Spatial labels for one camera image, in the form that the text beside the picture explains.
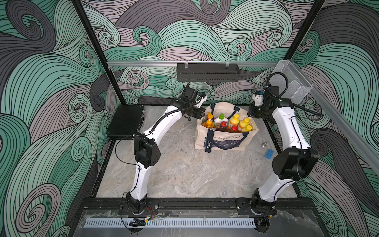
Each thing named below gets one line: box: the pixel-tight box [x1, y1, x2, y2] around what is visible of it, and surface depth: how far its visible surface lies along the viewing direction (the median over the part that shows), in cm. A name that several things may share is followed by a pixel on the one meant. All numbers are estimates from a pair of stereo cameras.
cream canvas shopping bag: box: [194, 102, 260, 154], surface depth 86 cm
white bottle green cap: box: [214, 113, 228, 130], surface depth 92 cm
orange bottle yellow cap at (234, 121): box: [227, 113, 240, 132], surface depth 87 cm
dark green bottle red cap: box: [220, 120, 227, 132], surface depth 87 cm
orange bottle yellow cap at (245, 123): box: [239, 117, 250, 128], surface depth 85 cm
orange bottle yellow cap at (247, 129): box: [241, 124, 253, 133], surface depth 80 cm
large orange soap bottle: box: [203, 111, 215, 129], surface depth 83 cm
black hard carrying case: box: [105, 104, 146, 139], surface depth 109 cm
